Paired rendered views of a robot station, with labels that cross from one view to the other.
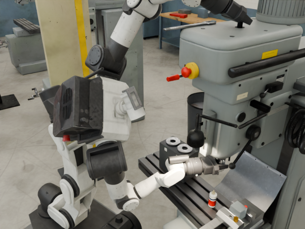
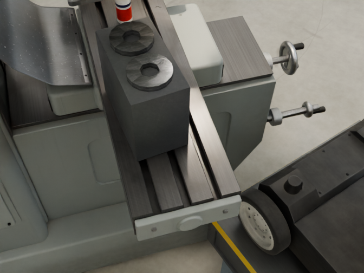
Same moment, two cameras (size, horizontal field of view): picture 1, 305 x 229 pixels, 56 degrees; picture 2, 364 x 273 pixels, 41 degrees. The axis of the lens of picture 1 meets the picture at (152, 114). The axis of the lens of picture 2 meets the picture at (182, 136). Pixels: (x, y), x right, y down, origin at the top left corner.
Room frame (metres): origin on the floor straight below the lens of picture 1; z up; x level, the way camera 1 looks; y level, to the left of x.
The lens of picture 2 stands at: (2.09, 0.12, 1.80)
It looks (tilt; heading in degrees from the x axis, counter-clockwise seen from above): 54 degrees down; 197
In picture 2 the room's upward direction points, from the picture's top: 1 degrees clockwise
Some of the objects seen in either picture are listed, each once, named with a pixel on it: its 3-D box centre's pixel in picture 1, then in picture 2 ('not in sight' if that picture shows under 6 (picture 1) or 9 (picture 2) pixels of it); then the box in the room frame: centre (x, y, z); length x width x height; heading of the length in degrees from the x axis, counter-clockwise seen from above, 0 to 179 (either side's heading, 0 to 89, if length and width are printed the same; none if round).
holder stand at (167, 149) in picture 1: (178, 157); (143, 86); (1.44, -0.16, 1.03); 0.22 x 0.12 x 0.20; 41
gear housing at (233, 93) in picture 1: (239, 76); not in sight; (1.15, -0.37, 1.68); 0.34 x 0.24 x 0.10; 124
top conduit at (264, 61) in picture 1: (273, 60); not in sight; (1.03, -0.44, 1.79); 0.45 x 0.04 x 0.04; 124
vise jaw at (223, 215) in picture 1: (229, 219); not in sight; (0.97, -0.37, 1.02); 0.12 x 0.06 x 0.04; 36
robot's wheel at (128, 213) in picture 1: (129, 223); (261, 221); (1.39, 0.16, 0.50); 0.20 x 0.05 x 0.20; 52
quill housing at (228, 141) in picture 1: (227, 121); not in sight; (1.13, -0.34, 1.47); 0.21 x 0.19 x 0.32; 34
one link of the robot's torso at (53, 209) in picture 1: (69, 209); not in sight; (1.35, 0.54, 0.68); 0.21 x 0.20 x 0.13; 52
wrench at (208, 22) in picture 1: (189, 25); not in sight; (1.13, -0.14, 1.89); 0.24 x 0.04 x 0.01; 125
